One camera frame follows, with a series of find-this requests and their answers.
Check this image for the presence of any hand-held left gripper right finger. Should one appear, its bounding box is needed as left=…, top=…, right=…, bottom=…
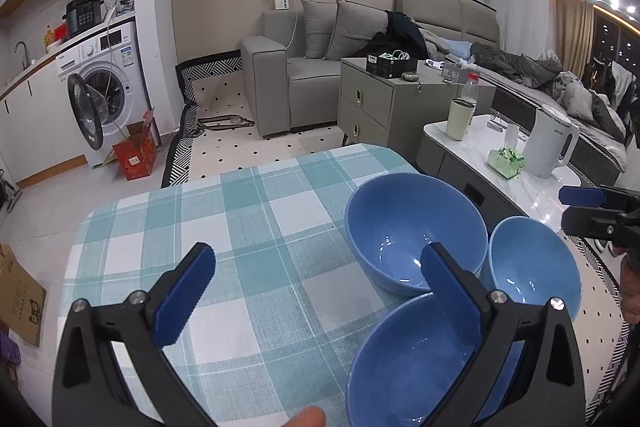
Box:
left=421, top=242, right=588, bottom=427

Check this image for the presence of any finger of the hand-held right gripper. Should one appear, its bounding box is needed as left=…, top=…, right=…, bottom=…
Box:
left=561, top=206, right=640, bottom=253
left=558, top=185, right=640, bottom=212

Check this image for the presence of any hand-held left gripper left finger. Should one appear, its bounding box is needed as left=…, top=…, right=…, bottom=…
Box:
left=50, top=243, right=217, bottom=427

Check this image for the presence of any light blue bowl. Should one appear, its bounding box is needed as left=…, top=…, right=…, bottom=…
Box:
left=480, top=216, right=584, bottom=323

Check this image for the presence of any person's right hand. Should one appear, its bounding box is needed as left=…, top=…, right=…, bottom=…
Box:
left=621, top=254, right=640, bottom=325

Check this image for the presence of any person's left hand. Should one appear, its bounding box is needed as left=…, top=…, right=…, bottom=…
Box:
left=282, top=405, right=328, bottom=427

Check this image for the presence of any white electric kettle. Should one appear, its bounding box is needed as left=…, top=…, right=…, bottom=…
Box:
left=521, top=104, right=581, bottom=180

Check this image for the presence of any green tissue pack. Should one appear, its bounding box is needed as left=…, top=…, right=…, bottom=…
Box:
left=487, top=126, right=527, bottom=180

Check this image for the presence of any teal checked tablecloth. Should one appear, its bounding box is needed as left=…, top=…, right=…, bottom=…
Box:
left=52, top=143, right=441, bottom=427

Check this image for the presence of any white marble coffee table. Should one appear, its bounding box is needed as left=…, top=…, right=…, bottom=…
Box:
left=416, top=113, right=608, bottom=240

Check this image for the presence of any cream tumbler cup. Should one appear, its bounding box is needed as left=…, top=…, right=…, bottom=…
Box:
left=446, top=98, right=476, bottom=141

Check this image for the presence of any grey jacket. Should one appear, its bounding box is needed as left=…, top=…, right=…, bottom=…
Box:
left=472, top=44, right=566, bottom=88

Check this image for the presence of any clear bottle with red cap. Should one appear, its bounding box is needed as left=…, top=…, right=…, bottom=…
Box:
left=460, top=73, right=482, bottom=118

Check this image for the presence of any red cardboard box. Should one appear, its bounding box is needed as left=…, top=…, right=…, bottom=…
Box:
left=111, top=109, right=161, bottom=182

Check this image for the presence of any beige curtain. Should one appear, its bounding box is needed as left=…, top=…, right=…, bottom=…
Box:
left=550, top=0, right=596, bottom=78

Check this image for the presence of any brown cardboard box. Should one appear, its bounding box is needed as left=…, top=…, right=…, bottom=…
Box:
left=0, top=243, right=48, bottom=348

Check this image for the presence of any purple rolled mat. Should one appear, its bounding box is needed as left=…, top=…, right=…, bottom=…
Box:
left=0, top=331, right=22, bottom=365

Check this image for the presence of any grey two-drawer cabinet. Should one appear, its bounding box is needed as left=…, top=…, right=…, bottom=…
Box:
left=337, top=56, right=496, bottom=152

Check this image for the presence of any white kitchen base cabinet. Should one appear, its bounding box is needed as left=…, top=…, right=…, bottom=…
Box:
left=0, top=37, right=86, bottom=188

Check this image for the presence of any black box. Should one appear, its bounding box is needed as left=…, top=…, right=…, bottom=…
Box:
left=365, top=52, right=418, bottom=78

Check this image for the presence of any grey sofa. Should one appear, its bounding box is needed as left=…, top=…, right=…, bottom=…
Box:
left=240, top=0, right=631, bottom=175

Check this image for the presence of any dark jacket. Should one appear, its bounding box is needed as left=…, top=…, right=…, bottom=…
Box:
left=352, top=9, right=431, bottom=62

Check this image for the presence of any white washing machine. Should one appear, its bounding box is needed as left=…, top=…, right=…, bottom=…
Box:
left=56, top=21, right=153, bottom=168

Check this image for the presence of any grey cushion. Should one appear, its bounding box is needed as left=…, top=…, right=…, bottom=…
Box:
left=324, top=0, right=391, bottom=62
left=299, top=0, right=341, bottom=59

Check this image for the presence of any black pressure cooker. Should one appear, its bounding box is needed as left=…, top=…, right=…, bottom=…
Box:
left=65, top=0, right=107, bottom=38

